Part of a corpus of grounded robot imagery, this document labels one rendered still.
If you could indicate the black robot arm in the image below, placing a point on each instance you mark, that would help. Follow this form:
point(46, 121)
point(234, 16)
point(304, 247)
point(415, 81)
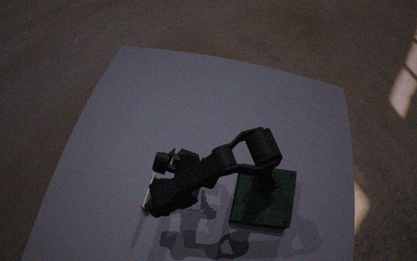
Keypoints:
point(169, 195)

